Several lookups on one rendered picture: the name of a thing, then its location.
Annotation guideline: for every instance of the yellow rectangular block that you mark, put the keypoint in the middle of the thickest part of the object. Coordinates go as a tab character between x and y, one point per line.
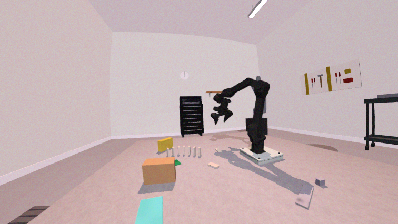
165	143

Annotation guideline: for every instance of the orange-brown box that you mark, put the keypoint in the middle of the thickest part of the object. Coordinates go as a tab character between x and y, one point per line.
159	170

